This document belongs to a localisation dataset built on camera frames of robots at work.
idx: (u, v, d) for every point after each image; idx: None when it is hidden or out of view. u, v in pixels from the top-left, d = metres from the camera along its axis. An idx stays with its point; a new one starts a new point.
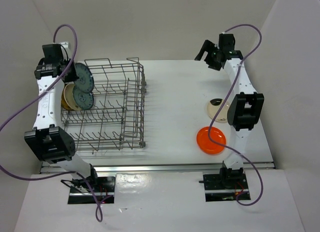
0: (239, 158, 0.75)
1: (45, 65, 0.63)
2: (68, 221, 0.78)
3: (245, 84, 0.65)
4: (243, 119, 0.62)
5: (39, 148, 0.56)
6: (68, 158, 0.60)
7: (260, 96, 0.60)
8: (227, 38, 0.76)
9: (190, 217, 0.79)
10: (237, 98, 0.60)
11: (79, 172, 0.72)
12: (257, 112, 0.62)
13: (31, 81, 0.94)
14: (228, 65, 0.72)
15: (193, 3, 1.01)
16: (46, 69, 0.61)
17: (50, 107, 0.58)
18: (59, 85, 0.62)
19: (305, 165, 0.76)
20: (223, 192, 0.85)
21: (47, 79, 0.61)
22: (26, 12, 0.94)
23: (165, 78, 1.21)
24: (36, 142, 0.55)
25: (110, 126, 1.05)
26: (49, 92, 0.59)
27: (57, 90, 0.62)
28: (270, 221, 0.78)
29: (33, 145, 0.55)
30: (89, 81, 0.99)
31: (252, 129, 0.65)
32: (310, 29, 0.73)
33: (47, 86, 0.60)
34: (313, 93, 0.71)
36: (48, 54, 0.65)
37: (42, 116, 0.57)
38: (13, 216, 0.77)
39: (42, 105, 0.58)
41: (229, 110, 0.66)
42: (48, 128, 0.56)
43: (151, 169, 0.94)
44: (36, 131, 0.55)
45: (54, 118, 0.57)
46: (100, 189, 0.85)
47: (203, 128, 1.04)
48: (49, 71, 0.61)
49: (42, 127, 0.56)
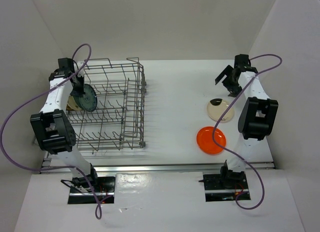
0: (241, 163, 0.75)
1: (58, 71, 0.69)
2: (69, 221, 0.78)
3: (258, 91, 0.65)
4: (254, 126, 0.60)
5: (41, 133, 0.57)
6: (68, 149, 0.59)
7: (274, 103, 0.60)
8: (242, 57, 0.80)
9: (190, 216, 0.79)
10: (249, 100, 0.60)
11: (79, 167, 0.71)
12: (271, 121, 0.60)
13: (31, 81, 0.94)
14: (243, 77, 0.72)
15: (194, 2, 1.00)
16: (59, 74, 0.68)
17: (57, 97, 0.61)
18: (68, 85, 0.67)
19: (306, 165, 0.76)
20: (223, 192, 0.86)
21: (58, 80, 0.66)
22: (26, 12, 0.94)
23: (165, 78, 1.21)
24: (40, 123, 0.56)
25: (110, 126, 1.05)
26: (58, 88, 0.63)
27: (66, 88, 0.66)
28: (270, 221, 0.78)
29: (36, 128, 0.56)
30: (93, 99, 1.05)
31: (261, 140, 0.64)
32: (311, 29, 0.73)
33: (57, 84, 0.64)
34: (314, 93, 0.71)
36: (61, 64, 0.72)
37: (49, 103, 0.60)
38: (13, 216, 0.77)
39: (51, 96, 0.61)
41: (240, 119, 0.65)
42: (53, 112, 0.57)
43: (151, 169, 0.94)
44: (42, 114, 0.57)
45: (59, 106, 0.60)
46: (100, 189, 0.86)
47: (203, 128, 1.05)
48: (60, 76, 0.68)
49: (48, 112, 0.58)
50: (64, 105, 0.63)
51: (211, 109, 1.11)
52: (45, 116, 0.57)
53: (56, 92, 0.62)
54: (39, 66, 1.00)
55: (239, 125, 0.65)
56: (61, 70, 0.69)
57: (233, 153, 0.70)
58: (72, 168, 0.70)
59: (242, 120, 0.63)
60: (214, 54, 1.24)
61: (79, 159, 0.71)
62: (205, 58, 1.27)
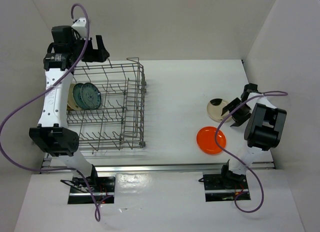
0: (242, 166, 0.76)
1: (54, 54, 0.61)
2: (69, 221, 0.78)
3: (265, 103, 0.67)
4: (259, 135, 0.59)
5: (42, 145, 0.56)
6: (69, 153, 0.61)
7: (282, 112, 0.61)
8: (253, 86, 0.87)
9: (189, 216, 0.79)
10: (257, 105, 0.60)
11: (79, 169, 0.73)
12: (278, 132, 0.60)
13: (31, 80, 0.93)
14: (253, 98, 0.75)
15: (194, 2, 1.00)
16: (56, 60, 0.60)
17: (55, 105, 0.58)
18: (67, 80, 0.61)
19: (306, 165, 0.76)
20: (223, 192, 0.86)
21: (54, 72, 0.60)
22: (26, 11, 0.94)
23: (165, 78, 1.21)
24: (41, 138, 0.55)
25: (110, 126, 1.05)
26: (55, 88, 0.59)
27: (64, 85, 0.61)
28: (270, 221, 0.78)
29: (38, 141, 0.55)
30: (97, 100, 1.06)
31: (266, 150, 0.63)
32: (311, 28, 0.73)
33: (54, 81, 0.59)
34: (314, 93, 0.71)
36: (57, 40, 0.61)
37: (48, 114, 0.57)
38: (13, 216, 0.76)
39: (48, 101, 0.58)
41: (247, 123, 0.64)
42: (52, 127, 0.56)
43: (151, 169, 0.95)
44: (41, 128, 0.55)
45: (58, 117, 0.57)
46: (100, 189, 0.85)
47: (203, 128, 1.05)
48: (58, 62, 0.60)
49: (47, 125, 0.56)
50: (64, 107, 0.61)
51: (211, 109, 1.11)
52: (46, 129, 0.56)
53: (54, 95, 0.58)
54: (39, 65, 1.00)
55: (245, 132, 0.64)
56: (57, 53, 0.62)
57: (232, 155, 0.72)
58: (73, 170, 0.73)
59: (249, 127, 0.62)
60: (214, 54, 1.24)
61: (81, 163, 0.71)
62: (205, 58, 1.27)
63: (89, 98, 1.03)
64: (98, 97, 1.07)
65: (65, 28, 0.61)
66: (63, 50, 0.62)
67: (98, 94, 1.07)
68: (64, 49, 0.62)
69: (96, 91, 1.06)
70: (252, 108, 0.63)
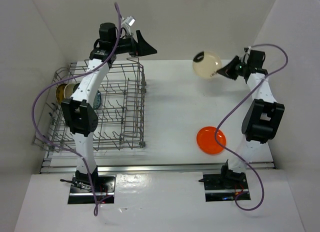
0: (242, 163, 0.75)
1: (100, 49, 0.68)
2: (69, 221, 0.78)
3: (266, 93, 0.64)
4: (256, 129, 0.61)
5: (67, 116, 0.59)
6: (86, 133, 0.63)
7: (280, 106, 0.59)
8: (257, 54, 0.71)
9: (188, 216, 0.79)
10: (254, 103, 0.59)
11: (86, 159, 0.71)
12: (275, 125, 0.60)
13: (31, 80, 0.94)
14: (251, 79, 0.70)
15: (194, 3, 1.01)
16: (99, 54, 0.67)
17: (89, 85, 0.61)
18: (103, 70, 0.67)
19: (305, 165, 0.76)
20: (223, 192, 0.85)
21: (95, 61, 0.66)
22: (26, 12, 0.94)
23: (165, 78, 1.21)
24: (68, 108, 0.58)
25: (110, 126, 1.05)
26: (93, 73, 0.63)
27: (101, 74, 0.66)
28: (270, 221, 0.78)
29: (64, 111, 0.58)
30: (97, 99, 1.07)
31: (264, 143, 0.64)
32: (311, 29, 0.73)
33: (94, 67, 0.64)
34: (314, 93, 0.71)
36: (102, 37, 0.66)
37: (80, 90, 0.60)
38: (13, 216, 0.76)
39: (84, 81, 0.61)
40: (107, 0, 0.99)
41: (245, 117, 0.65)
42: (80, 102, 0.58)
43: (151, 169, 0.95)
44: (71, 99, 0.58)
45: (88, 96, 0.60)
46: (100, 189, 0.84)
47: (203, 128, 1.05)
48: (100, 55, 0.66)
49: (77, 99, 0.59)
50: (94, 92, 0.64)
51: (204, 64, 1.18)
52: (75, 103, 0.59)
53: (90, 77, 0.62)
54: (39, 66, 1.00)
55: (243, 126, 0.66)
56: (102, 48, 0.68)
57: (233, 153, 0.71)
58: (80, 157, 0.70)
59: (246, 121, 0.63)
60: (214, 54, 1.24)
61: (89, 150, 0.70)
62: None
63: None
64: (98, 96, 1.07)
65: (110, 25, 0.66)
66: (108, 46, 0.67)
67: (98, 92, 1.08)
68: (108, 46, 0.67)
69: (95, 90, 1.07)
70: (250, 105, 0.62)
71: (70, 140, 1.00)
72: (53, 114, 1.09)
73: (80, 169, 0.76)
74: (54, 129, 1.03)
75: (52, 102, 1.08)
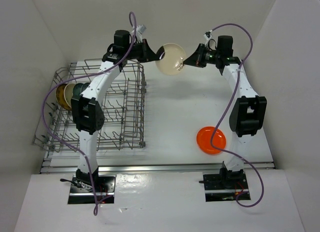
0: (240, 162, 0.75)
1: (112, 53, 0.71)
2: (69, 221, 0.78)
3: (246, 88, 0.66)
4: (246, 124, 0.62)
5: (75, 112, 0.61)
6: (91, 131, 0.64)
7: (262, 99, 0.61)
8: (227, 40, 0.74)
9: (189, 215, 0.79)
10: (239, 102, 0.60)
11: (88, 158, 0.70)
12: (260, 116, 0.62)
13: (31, 80, 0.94)
14: (227, 71, 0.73)
15: (194, 2, 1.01)
16: (112, 57, 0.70)
17: (99, 85, 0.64)
18: (114, 72, 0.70)
19: (305, 165, 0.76)
20: (223, 192, 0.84)
21: (107, 63, 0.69)
22: (26, 11, 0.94)
23: (165, 78, 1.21)
24: (78, 104, 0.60)
25: (110, 126, 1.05)
26: (105, 73, 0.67)
27: (111, 75, 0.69)
28: (270, 221, 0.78)
29: (73, 107, 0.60)
30: None
31: (255, 134, 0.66)
32: (311, 29, 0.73)
33: (105, 69, 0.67)
34: (313, 93, 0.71)
36: (116, 42, 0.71)
37: (91, 89, 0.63)
38: (13, 216, 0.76)
39: (95, 81, 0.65)
40: (107, 0, 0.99)
41: (231, 114, 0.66)
42: (90, 99, 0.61)
43: (151, 169, 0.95)
44: (81, 96, 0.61)
45: (98, 95, 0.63)
46: (100, 189, 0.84)
47: (203, 128, 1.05)
48: (113, 58, 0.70)
49: (86, 97, 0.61)
50: (103, 92, 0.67)
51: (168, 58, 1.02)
52: (84, 100, 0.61)
53: (101, 78, 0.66)
54: (39, 66, 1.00)
55: (231, 123, 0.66)
56: (115, 53, 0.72)
57: (230, 153, 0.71)
58: (82, 155, 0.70)
59: (234, 119, 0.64)
60: None
61: (92, 149, 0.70)
62: None
63: None
64: None
65: (125, 31, 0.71)
66: (120, 51, 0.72)
67: None
68: (121, 50, 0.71)
69: None
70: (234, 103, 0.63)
71: (70, 139, 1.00)
72: (53, 114, 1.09)
73: (82, 168, 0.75)
74: (54, 129, 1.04)
75: (52, 102, 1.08)
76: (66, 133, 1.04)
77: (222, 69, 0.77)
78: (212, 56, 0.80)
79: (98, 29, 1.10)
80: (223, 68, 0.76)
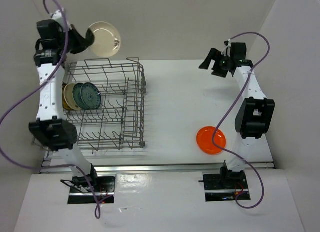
0: (241, 162, 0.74)
1: (44, 50, 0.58)
2: (69, 221, 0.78)
3: (255, 90, 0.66)
4: (250, 126, 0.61)
5: (43, 137, 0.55)
6: (69, 146, 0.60)
7: (270, 102, 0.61)
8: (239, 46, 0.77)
9: (188, 215, 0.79)
10: (246, 103, 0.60)
11: (79, 166, 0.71)
12: (267, 121, 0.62)
13: (31, 80, 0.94)
14: (239, 73, 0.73)
15: (194, 2, 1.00)
16: (48, 56, 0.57)
17: (52, 98, 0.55)
18: (59, 73, 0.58)
19: (305, 165, 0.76)
20: (223, 192, 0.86)
21: (47, 67, 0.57)
22: (26, 11, 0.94)
23: (165, 78, 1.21)
24: (40, 130, 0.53)
25: (110, 126, 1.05)
26: (50, 82, 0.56)
27: (58, 79, 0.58)
28: (270, 221, 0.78)
29: (37, 134, 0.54)
30: (97, 96, 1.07)
31: (259, 138, 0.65)
32: (311, 28, 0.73)
33: (47, 75, 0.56)
34: (313, 93, 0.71)
36: (44, 35, 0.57)
37: (45, 107, 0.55)
38: (13, 216, 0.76)
39: (45, 96, 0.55)
40: (107, 0, 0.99)
41: (237, 114, 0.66)
42: (51, 120, 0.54)
43: (151, 169, 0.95)
44: (41, 121, 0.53)
45: (56, 109, 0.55)
46: (100, 189, 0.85)
47: (203, 128, 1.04)
48: (49, 58, 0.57)
49: (46, 119, 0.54)
50: (61, 102, 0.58)
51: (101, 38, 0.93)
52: (45, 122, 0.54)
53: (49, 89, 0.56)
54: None
55: (237, 124, 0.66)
56: (48, 49, 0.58)
57: (232, 153, 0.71)
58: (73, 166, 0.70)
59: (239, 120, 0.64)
60: None
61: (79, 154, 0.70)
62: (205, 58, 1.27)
63: (89, 98, 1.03)
64: (96, 92, 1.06)
65: (50, 21, 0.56)
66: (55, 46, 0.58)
67: (95, 89, 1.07)
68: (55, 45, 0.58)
69: (92, 88, 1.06)
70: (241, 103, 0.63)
71: None
72: None
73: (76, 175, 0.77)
74: None
75: None
76: None
77: (233, 72, 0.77)
78: (225, 62, 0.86)
79: None
80: (235, 70, 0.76)
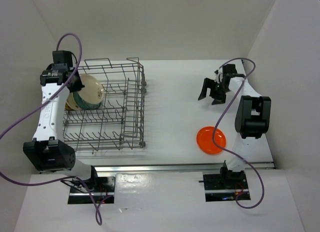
0: (241, 162, 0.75)
1: (51, 72, 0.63)
2: (69, 221, 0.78)
3: (250, 90, 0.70)
4: (250, 125, 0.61)
5: (37, 161, 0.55)
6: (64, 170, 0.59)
7: (267, 99, 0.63)
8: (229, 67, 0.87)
9: (188, 215, 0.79)
10: (243, 99, 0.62)
11: (78, 176, 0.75)
12: (266, 119, 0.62)
13: (31, 80, 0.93)
14: (233, 83, 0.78)
15: (194, 2, 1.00)
16: (53, 75, 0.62)
17: (51, 118, 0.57)
18: (63, 93, 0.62)
19: (305, 165, 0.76)
20: (223, 192, 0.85)
21: (51, 86, 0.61)
22: (26, 11, 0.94)
23: (165, 78, 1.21)
24: (35, 152, 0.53)
25: (110, 126, 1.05)
26: (52, 101, 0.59)
27: (61, 98, 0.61)
28: (270, 221, 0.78)
29: (31, 156, 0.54)
30: None
31: (259, 138, 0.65)
32: (312, 28, 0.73)
33: (50, 95, 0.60)
34: (313, 94, 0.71)
36: (57, 60, 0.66)
37: (44, 127, 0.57)
38: (13, 215, 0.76)
39: (44, 115, 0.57)
40: (107, 0, 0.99)
41: (236, 115, 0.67)
42: (48, 141, 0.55)
43: (151, 169, 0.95)
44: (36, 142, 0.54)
45: (54, 130, 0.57)
46: (100, 189, 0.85)
47: (203, 128, 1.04)
48: (55, 78, 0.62)
49: (43, 139, 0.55)
50: (60, 122, 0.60)
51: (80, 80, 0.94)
52: (41, 144, 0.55)
53: (50, 108, 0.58)
54: (39, 65, 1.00)
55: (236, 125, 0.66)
56: (55, 71, 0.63)
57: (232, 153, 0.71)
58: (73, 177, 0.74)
59: (238, 119, 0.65)
60: (214, 54, 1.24)
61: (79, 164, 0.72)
62: (205, 58, 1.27)
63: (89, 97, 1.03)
64: None
65: (66, 51, 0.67)
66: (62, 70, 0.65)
67: None
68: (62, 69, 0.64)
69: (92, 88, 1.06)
70: (239, 102, 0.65)
71: (70, 140, 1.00)
72: None
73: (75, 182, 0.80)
74: None
75: None
76: (66, 133, 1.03)
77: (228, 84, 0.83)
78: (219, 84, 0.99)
79: (98, 29, 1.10)
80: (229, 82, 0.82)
